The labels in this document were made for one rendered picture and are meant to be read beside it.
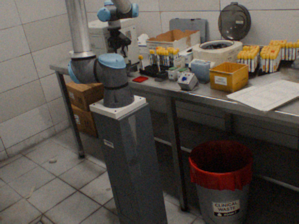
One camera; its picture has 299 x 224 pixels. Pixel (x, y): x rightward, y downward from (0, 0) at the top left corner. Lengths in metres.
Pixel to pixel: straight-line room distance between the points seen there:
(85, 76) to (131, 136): 0.35
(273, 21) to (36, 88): 2.21
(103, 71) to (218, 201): 0.96
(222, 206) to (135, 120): 0.73
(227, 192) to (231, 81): 0.64
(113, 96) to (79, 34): 0.31
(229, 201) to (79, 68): 1.08
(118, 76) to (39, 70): 1.90
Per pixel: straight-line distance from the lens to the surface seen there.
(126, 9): 1.73
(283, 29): 2.03
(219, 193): 1.85
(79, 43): 1.50
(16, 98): 3.22
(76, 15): 1.50
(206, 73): 1.69
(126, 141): 1.50
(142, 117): 1.54
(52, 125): 3.45
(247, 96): 1.49
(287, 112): 1.38
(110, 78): 1.45
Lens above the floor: 1.50
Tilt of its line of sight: 25 degrees down
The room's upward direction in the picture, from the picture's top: 9 degrees counter-clockwise
